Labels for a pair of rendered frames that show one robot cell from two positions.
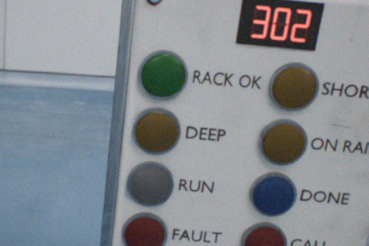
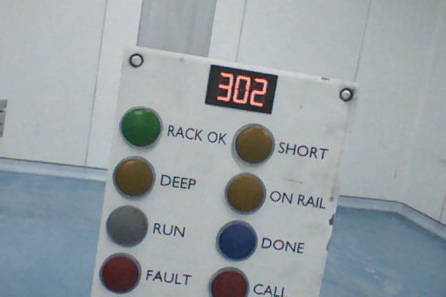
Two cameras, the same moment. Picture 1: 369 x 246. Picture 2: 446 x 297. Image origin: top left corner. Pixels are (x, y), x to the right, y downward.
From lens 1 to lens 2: 0.07 m
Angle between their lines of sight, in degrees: 11
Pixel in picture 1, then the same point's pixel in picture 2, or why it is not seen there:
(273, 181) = (236, 227)
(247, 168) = (214, 215)
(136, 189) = (113, 229)
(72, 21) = not seen: hidden behind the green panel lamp
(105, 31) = not seen: hidden behind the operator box
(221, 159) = (192, 205)
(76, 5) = not seen: hidden behind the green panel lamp
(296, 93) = (254, 149)
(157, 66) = (135, 118)
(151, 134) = (128, 178)
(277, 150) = (239, 199)
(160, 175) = (135, 218)
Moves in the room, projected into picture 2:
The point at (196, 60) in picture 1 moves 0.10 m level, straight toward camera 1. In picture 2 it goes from (170, 116) to (131, 131)
